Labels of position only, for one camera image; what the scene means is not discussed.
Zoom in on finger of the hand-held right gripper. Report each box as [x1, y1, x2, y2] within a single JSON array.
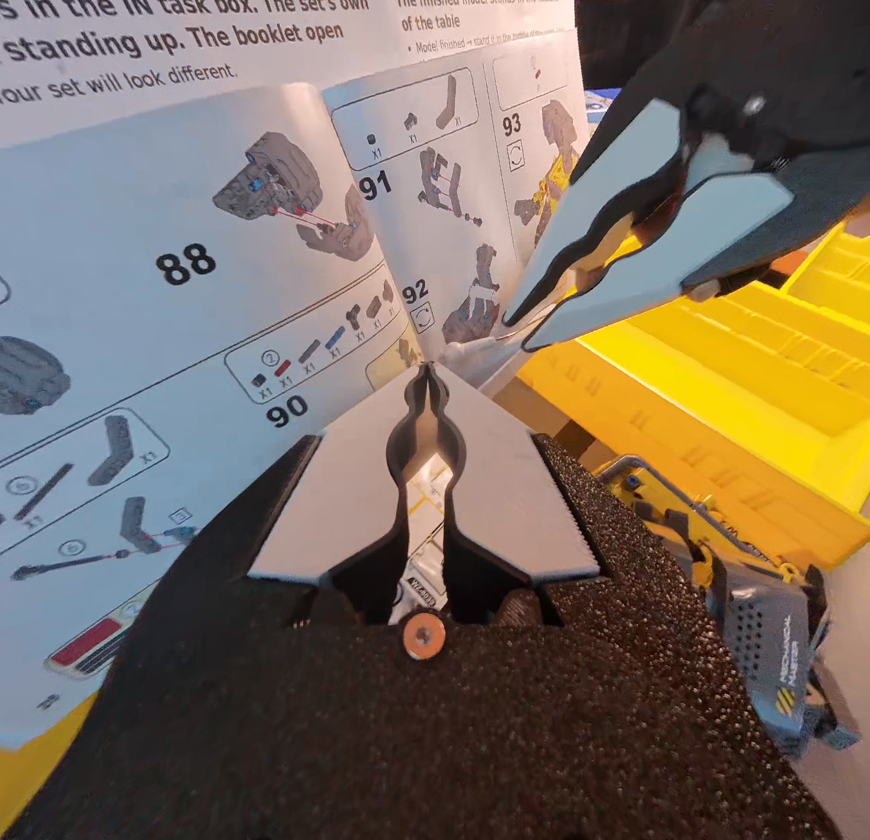
[[522, 173, 796, 352], [502, 98, 684, 329]]

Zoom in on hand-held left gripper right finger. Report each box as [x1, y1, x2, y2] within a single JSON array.
[[430, 363, 604, 580]]

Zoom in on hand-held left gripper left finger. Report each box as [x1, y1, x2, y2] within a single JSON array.
[[248, 363, 430, 584]]

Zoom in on yellow tracked toy robot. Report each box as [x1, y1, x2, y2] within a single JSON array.
[[594, 456, 860, 759]]

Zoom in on building instruction booklet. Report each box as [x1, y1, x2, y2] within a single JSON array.
[[0, 28, 592, 753]]

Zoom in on yellow storage bin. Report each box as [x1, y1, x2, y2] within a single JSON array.
[[517, 283, 870, 572], [782, 222, 870, 324], [0, 690, 99, 814]]

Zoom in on white paper sheet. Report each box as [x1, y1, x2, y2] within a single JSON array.
[[406, 463, 455, 613]]

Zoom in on white book stand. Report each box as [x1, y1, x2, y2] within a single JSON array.
[[438, 323, 565, 396]]

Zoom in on white paper sign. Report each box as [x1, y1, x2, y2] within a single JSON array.
[[0, 0, 579, 148]]

